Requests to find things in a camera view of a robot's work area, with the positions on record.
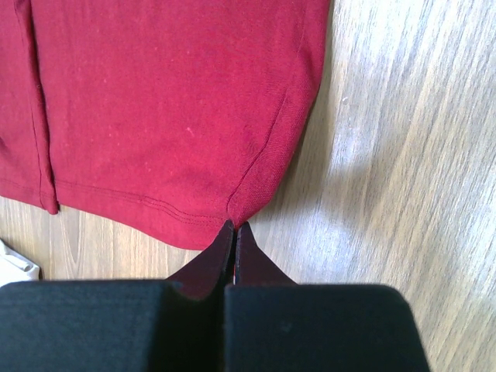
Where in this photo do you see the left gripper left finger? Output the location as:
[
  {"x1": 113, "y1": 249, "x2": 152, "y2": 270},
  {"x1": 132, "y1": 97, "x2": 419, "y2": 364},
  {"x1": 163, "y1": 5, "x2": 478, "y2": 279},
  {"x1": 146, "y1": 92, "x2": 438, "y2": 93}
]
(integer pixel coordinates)
[{"x1": 1, "y1": 222, "x2": 234, "y2": 371}]

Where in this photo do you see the folded white t shirt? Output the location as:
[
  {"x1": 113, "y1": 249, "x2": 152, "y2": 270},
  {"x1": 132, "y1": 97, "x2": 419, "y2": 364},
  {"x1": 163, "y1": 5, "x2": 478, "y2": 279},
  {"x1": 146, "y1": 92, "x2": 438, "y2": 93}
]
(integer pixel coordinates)
[{"x1": 0, "y1": 240, "x2": 40, "y2": 287}]

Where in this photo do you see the dark red t shirt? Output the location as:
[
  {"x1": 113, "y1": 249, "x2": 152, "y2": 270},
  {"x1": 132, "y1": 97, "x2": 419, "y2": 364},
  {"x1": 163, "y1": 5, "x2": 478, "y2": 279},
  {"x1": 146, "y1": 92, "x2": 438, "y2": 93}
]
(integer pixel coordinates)
[{"x1": 1, "y1": 1, "x2": 329, "y2": 250}]

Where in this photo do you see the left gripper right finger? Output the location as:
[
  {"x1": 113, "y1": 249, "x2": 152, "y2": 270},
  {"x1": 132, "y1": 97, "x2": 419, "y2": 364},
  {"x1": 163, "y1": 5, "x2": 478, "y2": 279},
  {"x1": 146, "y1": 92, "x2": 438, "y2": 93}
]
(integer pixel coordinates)
[{"x1": 224, "y1": 224, "x2": 429, "y2": 371}]

